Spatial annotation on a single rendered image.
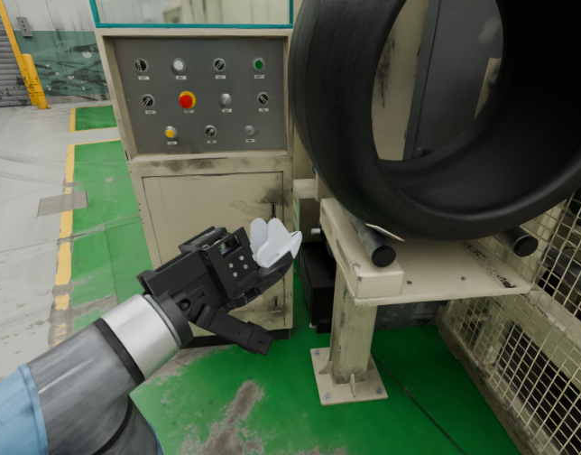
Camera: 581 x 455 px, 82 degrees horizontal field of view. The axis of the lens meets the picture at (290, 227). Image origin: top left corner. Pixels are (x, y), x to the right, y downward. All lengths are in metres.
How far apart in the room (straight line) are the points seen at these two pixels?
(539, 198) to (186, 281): 0.58
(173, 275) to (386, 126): 0.71
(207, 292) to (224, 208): 0.86
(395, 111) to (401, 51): 0.14
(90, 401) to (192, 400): 1.20
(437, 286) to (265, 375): 0.98
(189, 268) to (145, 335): 0.08
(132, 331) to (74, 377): 0.05
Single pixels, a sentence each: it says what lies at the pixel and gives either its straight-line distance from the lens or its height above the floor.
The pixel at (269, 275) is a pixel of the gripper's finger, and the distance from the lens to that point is 0.39.
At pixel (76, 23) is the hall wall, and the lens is 9.41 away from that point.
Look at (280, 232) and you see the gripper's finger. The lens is 0.43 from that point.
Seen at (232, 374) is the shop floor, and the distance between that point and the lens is 1.58.
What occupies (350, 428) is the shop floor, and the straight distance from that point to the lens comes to 1.45.
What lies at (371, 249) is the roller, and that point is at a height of 0.91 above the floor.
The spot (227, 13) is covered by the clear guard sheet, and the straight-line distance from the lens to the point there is 1.14.
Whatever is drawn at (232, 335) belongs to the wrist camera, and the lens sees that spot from 0.41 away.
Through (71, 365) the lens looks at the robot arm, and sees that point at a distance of 0.35.
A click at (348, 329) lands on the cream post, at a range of 1.29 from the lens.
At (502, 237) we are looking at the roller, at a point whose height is 0.90.
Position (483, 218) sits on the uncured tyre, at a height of 0.98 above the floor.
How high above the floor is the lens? 1.24
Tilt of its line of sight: 29 degrees down
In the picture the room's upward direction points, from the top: straight up
